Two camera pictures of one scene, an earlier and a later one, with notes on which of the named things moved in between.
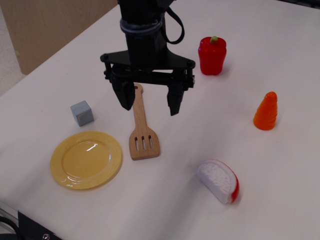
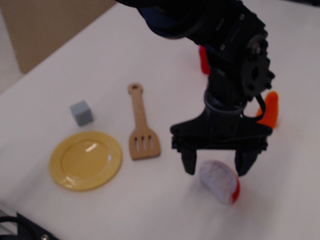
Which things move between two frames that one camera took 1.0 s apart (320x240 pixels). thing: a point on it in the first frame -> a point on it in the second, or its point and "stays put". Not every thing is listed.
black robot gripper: (148, 60) -> (217, 128)
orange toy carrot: (266, 115) stays put
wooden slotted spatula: (144, 142) stays put
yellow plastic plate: (85, 160) stays put
